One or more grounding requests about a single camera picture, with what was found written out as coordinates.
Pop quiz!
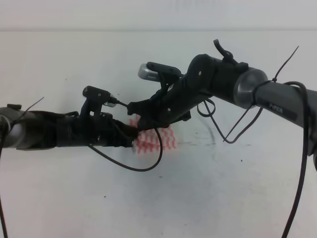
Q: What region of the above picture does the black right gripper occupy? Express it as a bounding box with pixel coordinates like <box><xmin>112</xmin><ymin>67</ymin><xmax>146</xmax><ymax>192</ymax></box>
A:
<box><xmin>127</xmin><ymin>76</ymin><xmax>206</xmax><ymax>130</ymax></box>

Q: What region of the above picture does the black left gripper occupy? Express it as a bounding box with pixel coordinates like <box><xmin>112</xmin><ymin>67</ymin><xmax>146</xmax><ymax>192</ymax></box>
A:
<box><xmin>55</xmin><ymin>116</ymin><xmax>138</xmax><ymax>148</ymax></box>

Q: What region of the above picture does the pink white wavy towel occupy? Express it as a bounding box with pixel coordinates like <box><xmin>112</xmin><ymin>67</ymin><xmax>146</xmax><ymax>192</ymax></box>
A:
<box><xmin>133</xmin><ymin>126</ymin><xmax>178</xmax><ymax>154</ymax></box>

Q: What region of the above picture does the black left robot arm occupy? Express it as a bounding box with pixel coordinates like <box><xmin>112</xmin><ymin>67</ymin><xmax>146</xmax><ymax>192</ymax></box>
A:
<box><xmin>0</xmin><ymin>105</ymin><xmax>138</xmax><ymax>150</ymax></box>

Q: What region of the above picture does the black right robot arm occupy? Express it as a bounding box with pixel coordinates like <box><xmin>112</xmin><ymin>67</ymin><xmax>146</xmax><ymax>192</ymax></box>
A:
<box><xmin>127</xmin><ymin>40</ymin><xmax>317</xmax><ymax>156</ymax></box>

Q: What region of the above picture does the black left camera cable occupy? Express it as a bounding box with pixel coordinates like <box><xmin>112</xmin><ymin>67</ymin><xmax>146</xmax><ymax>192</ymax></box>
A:
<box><xmin>89</xmin><ymin>98</ymin><xmax>163</xmax><ymax>172</ymax></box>

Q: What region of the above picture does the black camera cable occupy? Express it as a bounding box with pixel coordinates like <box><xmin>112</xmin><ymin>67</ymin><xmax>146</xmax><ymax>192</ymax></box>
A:
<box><xmin>89</xmin><ymin>98</ymin><xmax>163</xmax><ymax>172</ymax></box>
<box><xmin>197</xmin><ymin>46</ymin><xmax>317</xmax><ymax>238</ymax></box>

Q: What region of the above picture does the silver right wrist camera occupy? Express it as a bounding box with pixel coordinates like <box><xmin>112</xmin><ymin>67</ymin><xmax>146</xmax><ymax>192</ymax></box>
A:
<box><xmin>138</xmin><ymin>62</ymin><xmax>183</xmax><ymax>92</ymax></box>

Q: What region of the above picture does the black right camera cable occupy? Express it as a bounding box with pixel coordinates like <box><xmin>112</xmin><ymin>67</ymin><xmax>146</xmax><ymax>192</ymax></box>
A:
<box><xmin>197</xmin><ymin>46</ymin><xmax>317</xmax><ymax>238</ymax></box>

